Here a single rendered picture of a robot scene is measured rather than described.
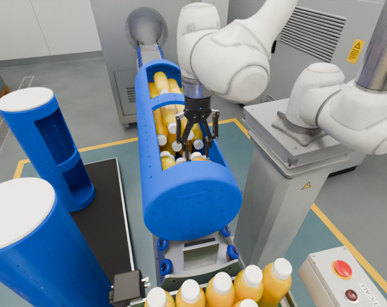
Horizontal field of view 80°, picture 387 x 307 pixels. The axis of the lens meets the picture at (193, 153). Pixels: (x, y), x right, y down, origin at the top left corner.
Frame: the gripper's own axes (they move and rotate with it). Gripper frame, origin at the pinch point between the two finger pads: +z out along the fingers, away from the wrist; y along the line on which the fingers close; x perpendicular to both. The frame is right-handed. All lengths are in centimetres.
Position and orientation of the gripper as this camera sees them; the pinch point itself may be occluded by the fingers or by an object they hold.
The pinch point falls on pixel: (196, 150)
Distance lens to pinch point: 77.3
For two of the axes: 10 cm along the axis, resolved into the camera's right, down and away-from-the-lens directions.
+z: 0.0, 7.7, 6.4
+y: -9.8, 1.4, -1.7
